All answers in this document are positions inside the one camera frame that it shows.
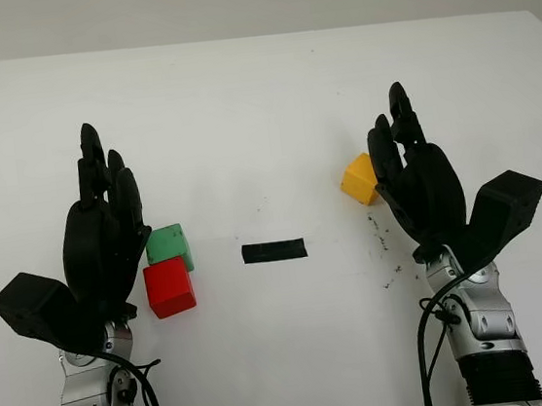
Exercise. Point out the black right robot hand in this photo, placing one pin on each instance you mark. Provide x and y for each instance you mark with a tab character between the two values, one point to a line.
429	195

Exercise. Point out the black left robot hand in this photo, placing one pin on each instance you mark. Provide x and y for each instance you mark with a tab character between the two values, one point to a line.
93	252

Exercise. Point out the yellow wooden block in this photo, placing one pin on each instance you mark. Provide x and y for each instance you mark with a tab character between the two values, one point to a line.
359	180

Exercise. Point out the green wooden block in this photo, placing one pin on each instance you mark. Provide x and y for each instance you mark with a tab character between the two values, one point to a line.
168	244

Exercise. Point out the red wooden block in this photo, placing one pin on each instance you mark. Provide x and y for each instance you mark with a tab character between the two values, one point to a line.
168	285

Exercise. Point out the black tape strip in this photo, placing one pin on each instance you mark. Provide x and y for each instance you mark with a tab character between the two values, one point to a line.
274	251

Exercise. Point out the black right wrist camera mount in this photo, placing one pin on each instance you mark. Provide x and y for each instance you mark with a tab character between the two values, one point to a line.
507	210

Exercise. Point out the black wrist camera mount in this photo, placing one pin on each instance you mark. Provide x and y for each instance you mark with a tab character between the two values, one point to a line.
507	210
30	304

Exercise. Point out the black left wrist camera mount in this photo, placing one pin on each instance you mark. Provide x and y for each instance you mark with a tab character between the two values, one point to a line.
30	304

